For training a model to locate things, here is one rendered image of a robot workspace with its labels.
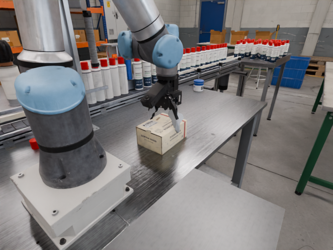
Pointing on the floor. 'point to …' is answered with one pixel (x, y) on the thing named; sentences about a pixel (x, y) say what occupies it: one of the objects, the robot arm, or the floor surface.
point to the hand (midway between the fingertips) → (162, 128)
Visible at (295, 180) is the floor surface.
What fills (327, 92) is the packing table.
